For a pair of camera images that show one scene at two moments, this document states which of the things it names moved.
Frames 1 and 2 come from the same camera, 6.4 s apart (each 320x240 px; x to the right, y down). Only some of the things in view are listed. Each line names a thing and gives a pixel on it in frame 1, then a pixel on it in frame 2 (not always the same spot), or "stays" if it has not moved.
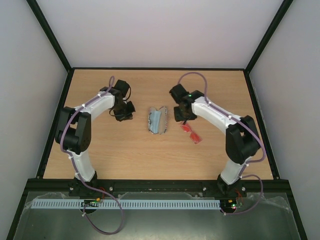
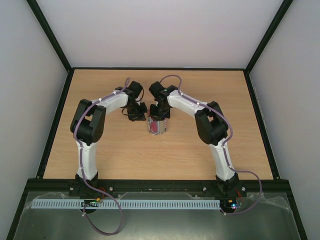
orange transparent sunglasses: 194,137 to 155,127
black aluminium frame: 69,185 stays
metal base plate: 274,218 stays
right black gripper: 183,115 to 159,114
